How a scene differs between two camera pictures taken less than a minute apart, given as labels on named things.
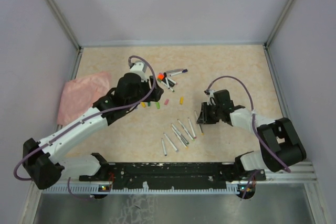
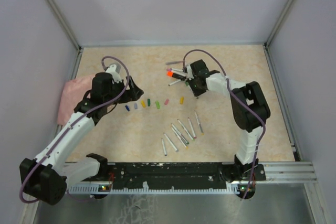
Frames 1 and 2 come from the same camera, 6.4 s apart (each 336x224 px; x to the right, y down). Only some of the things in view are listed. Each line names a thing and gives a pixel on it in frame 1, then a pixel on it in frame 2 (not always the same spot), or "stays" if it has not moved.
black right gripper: (204, 117) to (196, 93)
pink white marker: (171, 80) to (172, 69)
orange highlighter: (160, 76) to (170, 74)
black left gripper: (156, 95) to (133, 94)
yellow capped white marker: (179, 138) stays
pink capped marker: (195, 137) stays
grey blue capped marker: (170, 143) stays
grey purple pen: (172, 71) to (169, 63)
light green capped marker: (186, 131) stays
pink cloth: (78, 95) stays
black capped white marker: (165, 75) to (174, 82)
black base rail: (176, 176) stays
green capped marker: (187, 143) stays
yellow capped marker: (199, 125) stays
